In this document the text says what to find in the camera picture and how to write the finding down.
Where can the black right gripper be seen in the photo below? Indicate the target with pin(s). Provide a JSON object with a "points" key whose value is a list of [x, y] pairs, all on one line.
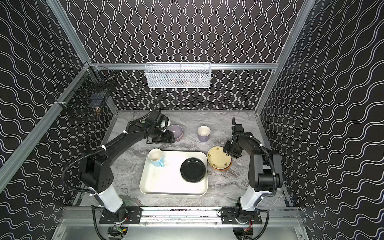
{"points": [[236, 130]]}

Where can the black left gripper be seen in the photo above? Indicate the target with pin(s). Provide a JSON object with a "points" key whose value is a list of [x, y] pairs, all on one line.
{"points": [[167, 137]]}

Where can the cream floral plate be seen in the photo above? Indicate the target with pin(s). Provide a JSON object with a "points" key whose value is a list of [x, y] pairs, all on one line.
{"points": [[219, 159]]}

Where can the light blue ceramic mug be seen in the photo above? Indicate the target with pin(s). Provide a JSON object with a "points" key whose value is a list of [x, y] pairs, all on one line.
{"points": [[156, 157]]}

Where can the black round plate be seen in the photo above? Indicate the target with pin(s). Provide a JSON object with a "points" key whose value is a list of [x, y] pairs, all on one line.
{"points": [[193, 170]]}

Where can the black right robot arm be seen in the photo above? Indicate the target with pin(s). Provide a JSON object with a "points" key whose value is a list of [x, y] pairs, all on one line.
{"points": [[264, 175]]}

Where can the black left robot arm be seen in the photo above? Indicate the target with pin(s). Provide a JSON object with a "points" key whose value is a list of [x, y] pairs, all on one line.
{"points": [[95, 167]]}

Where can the cream plastic bin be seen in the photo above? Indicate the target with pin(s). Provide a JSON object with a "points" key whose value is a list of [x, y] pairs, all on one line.
{"points": [[168, 180]]}

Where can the lilac ceramic bowl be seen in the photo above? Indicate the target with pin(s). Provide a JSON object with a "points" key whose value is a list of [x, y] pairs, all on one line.
{"points": [[177, 130]]}

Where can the orange plate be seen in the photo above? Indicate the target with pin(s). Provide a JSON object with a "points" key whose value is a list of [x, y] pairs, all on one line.
{"points": [[224, 169]]}

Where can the purple ceramic mug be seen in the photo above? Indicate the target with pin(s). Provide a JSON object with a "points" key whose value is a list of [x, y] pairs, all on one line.
{"points": [[204, 133]]}

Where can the white wire mesh basket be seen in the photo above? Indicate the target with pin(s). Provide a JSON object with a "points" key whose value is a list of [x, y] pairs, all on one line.
{"points": [[178, 75]]}

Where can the black wire basket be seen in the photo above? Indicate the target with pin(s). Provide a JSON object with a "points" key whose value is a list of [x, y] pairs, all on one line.
{"points": [[88, 101]]}

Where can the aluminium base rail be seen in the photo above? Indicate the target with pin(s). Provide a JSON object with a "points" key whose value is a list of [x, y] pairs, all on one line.
{"points": [[205, 217]]}

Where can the aluminium frame corner post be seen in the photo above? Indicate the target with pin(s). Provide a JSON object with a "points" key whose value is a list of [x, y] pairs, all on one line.
{"points": [[65, 23]]}

